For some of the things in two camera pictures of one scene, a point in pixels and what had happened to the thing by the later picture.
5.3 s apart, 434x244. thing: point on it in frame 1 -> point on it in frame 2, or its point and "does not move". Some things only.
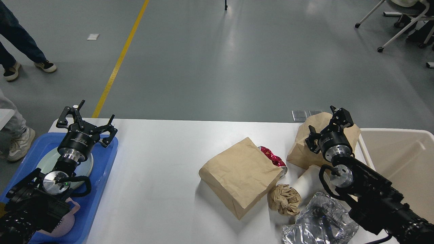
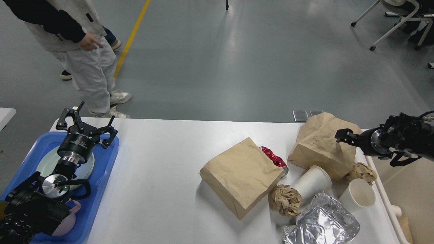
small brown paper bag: [301, 155] does not move
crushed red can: [275, 159] does not move
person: [16, 134] -> [73, 29]
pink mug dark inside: [65, 224] does not move
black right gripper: [334, 143] -> [371, 141]
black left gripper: [79, 142] does not move
